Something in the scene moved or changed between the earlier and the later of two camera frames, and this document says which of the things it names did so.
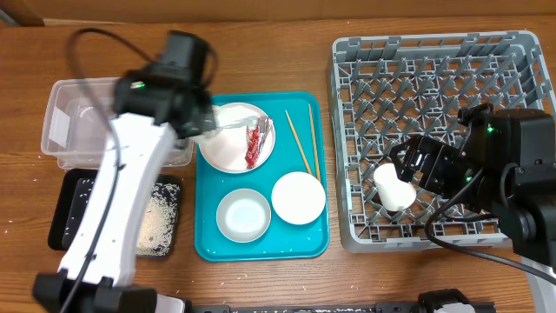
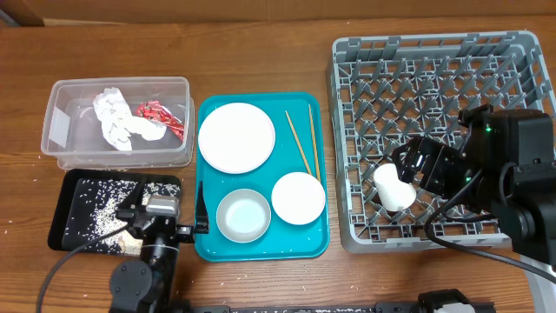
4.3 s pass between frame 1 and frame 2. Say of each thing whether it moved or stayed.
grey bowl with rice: stayed
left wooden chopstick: stayed
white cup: stayed
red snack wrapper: moved
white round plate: stayed
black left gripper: moved
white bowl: stayed
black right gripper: stayed
